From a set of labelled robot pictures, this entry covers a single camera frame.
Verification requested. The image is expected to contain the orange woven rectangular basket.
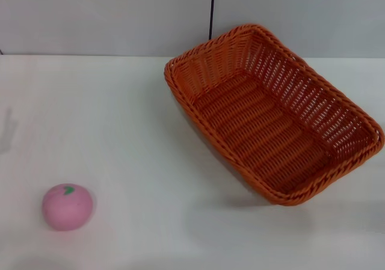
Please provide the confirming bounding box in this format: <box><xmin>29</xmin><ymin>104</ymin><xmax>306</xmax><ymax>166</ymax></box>
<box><xmin>164</xmin><ymin>23</ymin><xmax>385</xmax><ymax>207</ymax></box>

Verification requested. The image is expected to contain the pink peach toy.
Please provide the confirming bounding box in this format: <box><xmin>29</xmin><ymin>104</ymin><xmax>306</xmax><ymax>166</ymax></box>
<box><xmin>42</xmin><ymin>183</ymin><xmax>94</xmax><ymax>232</ymax></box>

